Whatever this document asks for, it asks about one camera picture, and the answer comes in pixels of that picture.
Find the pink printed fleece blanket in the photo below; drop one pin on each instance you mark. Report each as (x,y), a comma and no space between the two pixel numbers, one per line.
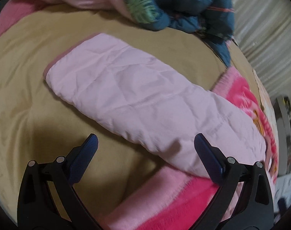
(184,203)

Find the blue floral quilt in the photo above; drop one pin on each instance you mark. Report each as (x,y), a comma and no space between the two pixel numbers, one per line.
(196,4)

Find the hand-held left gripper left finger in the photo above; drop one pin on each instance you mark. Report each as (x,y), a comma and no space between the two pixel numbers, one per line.
(84,153)

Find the bed with tan sheet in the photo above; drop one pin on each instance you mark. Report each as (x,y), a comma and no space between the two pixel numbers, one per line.
(28,88)

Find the white pleated curtain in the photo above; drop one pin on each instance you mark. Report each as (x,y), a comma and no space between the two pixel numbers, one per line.
(267,40)

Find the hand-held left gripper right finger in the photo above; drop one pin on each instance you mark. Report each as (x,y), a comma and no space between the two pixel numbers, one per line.
(207,157)

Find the pink quilted blanket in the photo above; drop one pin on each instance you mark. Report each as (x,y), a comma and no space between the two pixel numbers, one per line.
(136,88)

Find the dark pink cloth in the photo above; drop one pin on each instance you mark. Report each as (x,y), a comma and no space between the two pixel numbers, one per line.
(11,14)

